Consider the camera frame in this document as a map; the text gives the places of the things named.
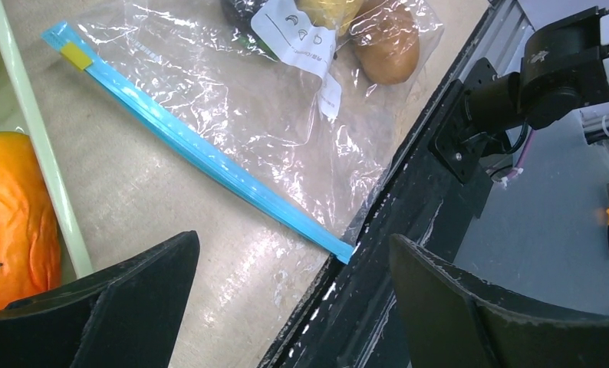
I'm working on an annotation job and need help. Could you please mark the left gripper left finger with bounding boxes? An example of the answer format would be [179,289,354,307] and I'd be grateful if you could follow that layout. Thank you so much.
[0,231,200,367]

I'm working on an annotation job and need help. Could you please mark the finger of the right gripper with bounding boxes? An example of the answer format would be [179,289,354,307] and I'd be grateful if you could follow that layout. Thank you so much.
[219,0,278,61]

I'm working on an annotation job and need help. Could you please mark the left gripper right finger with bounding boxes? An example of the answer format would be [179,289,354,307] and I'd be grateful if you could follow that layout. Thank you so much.
[390,235,609,367]

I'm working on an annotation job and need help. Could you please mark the clear zip bag blue seal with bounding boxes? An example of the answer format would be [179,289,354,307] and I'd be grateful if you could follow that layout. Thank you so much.
[42,1,444,263]

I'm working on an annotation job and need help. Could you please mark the red yellow fake peach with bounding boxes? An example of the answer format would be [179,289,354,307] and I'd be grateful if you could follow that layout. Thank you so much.
[0,131,62,310]

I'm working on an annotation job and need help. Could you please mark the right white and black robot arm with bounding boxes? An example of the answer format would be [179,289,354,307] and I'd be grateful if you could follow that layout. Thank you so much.
[222,1,609,183]

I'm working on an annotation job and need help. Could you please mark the yellow fake lemon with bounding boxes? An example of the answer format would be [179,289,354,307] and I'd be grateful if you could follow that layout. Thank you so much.
[296,0,364,36]

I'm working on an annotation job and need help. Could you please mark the brown fake potato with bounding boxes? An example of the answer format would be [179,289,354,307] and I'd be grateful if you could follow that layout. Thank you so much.
[350,1,420,85]

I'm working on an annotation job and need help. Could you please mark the light green perforated plastic basket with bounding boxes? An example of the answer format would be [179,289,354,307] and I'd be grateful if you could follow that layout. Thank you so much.
[0,1,94,284]

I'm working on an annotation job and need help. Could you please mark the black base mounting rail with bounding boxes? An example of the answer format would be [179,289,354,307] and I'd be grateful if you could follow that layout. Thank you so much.
[259,80,492,367]

